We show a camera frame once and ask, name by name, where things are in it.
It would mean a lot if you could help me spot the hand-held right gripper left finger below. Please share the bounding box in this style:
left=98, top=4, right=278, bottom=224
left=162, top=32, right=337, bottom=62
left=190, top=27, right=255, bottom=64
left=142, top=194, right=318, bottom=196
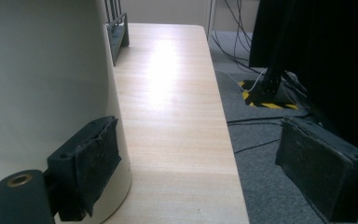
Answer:
left=47, top=116, right=122, bottom=222

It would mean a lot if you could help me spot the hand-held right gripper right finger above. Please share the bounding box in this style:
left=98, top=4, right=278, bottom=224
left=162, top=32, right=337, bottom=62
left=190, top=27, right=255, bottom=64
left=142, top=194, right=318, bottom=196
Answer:
left=274, top=116, right=358, bottom=224

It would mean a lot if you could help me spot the white tumbler with lid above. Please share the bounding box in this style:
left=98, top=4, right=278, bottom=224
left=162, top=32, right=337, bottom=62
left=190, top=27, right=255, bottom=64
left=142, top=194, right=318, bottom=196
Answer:
left=0, top=0, right=133, bottom=224

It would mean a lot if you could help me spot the dark wire rack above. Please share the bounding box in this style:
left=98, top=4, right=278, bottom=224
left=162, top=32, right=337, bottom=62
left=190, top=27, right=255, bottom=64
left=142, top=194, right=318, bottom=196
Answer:
left=104, top=0, right=131, bottom=67

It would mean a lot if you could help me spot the yellow black hazard tape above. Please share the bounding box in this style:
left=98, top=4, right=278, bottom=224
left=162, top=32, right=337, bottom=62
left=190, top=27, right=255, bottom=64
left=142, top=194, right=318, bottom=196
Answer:
left=238, top=79, right=299, bottom=110

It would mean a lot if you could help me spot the black metal stand base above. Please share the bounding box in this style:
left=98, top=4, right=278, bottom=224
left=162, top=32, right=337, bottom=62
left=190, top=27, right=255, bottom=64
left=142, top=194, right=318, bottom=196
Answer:
left=259, top=60, right=296, bottom=105

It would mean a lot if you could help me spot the black curtain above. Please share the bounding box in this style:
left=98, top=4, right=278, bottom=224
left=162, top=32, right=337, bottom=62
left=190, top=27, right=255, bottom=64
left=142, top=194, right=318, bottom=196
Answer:
left=249, top=0, right=358, bottom=158

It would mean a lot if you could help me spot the black floor cable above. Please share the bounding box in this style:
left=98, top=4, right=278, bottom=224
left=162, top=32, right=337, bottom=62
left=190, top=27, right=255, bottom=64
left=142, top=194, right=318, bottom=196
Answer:
left=233, top=138, right=282, bottom=155
left=227, top=114, right=312, bottom=127

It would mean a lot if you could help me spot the thin white cable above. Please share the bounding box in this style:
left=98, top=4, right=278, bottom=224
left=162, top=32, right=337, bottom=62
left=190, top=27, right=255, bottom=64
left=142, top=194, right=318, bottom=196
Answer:
left=216, top=67, right=269, bottom=93

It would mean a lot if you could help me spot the bundle of hanging black cables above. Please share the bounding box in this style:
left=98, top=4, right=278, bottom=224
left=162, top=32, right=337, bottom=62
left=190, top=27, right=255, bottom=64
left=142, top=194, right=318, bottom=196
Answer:
left=210, top=0, right=264, bottom=75

